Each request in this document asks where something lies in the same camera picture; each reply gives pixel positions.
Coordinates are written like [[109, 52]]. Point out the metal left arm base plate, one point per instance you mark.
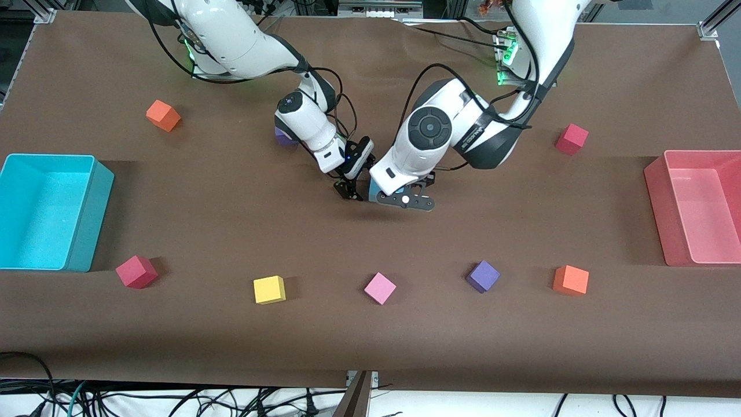
[[502, 81]]

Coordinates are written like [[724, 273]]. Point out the yellow foam block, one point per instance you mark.
[[269, 289]]

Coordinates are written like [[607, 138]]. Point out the orange clutter item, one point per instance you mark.
[[495, 6]]

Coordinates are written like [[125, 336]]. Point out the pink plastic bin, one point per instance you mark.
[[706, 214]]

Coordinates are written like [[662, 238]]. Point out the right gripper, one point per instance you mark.
[[349, 189]]

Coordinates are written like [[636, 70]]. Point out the red foam block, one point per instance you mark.
[[136, 271], [572, 139]]

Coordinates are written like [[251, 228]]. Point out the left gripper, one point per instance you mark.
[[429, 179]]

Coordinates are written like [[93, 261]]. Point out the purple foam block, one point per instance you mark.
[[282, 138], [483, 275]]

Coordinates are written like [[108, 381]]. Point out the orange foam block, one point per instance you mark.
[[163, 116], [571, 280]]

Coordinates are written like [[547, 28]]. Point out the brown table cover sheet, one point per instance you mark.
[[370, 347]]

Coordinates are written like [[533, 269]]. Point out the silver corner bracket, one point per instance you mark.
[[707, 30], [45, 15]]

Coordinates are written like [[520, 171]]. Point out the dark brown beam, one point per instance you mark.
[[354, 402]]

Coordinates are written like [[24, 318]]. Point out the pink foam block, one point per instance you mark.
[[380, 288]]

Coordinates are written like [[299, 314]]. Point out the cyan plastic bin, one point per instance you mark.
[[35, 220]]

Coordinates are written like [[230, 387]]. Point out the grey metal rail assembly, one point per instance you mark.
[[379, 7]]

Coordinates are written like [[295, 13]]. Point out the light blue foam block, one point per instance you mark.
[[375, 192]]

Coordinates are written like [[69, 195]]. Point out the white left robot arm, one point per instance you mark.
[[429, 128]]

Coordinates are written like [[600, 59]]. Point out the silver metal bracket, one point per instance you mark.
[[373, 377]]

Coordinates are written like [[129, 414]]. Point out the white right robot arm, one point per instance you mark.
[[231, 35]]

